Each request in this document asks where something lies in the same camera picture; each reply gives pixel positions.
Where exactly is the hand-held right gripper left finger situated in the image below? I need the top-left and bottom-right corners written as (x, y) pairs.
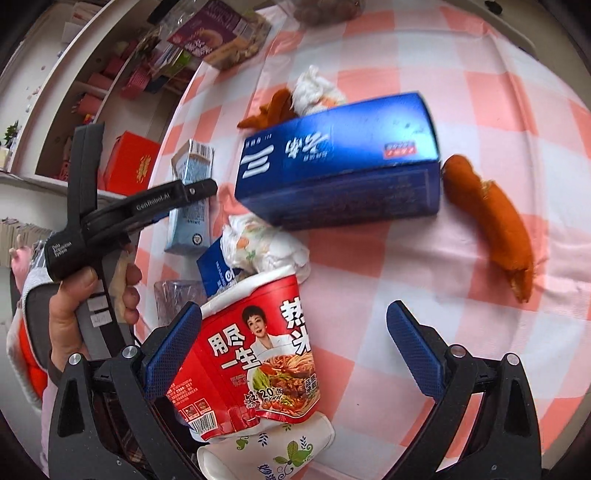
top-left (48, 301), bottom-right (204, 480)

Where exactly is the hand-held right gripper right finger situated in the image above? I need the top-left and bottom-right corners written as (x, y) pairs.
top-left (385, 300), bottom-right (542, 480)

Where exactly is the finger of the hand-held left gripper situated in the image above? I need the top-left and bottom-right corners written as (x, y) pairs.
top-left (88, 179), bottom-right (219, 241)

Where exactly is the light blue milk carton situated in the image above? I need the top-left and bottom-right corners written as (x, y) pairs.
top-left (164, 140), bottom-right (218, 256)

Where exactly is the clear plastic cup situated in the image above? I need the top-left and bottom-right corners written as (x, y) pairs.
top-left (154, 279), bottom-right (208, 334)

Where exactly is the red instant noodle cup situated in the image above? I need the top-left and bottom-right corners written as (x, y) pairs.
top-left (166, 272), bottom-right (321, 439)

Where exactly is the small dark blue carton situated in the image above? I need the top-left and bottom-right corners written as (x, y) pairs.
top-left (196, 237), bottom-right (245, 299)

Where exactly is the white wrapper with blue packet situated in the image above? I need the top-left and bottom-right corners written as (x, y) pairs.
top-left (217, 212), bottom-right (311, 283)

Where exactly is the green leaf print paper cup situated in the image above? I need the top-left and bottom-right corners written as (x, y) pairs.
top-left (196, 411), bottom-right (336, 480)

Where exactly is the small orange peel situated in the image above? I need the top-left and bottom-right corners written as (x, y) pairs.
top-left (237, 89), bottom-right (297, 131)

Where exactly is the long orange peel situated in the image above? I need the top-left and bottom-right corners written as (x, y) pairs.
top-left (442, 154), bottom-right (535, 304)

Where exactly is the large blue carton box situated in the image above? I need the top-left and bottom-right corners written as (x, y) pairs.
top-left (234, 92), bottom-right (441, 230)

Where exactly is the white tissue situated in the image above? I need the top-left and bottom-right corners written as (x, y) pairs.
top-left (292, 65), bottom-right (347, 116)

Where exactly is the person's left hand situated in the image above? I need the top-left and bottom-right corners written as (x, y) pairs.
top-left (48, 263), bottom-right (143, 370)

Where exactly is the red gift box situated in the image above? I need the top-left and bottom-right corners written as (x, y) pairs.
top-left (102, 130), bottom-right (162, 193)

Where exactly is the stack of books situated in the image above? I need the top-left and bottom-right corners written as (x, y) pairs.
top-left (0, 217), bottom-right (56, 269)

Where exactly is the pink storage basket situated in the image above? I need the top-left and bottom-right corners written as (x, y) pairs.
top-left (121, 65), bottom-right (158, 100)

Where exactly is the white bookshelf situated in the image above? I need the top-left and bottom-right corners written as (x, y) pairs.
top-left (0, 0), bottom-right (197, 190)

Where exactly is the purple label nut jar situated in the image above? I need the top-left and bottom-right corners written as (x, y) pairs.
top-left (166, 0), bottom-right (273, 71)

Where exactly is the clear jar with chestnuts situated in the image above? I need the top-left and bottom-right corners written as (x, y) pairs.
top-left (293, 0), bottom-right (365, 27)

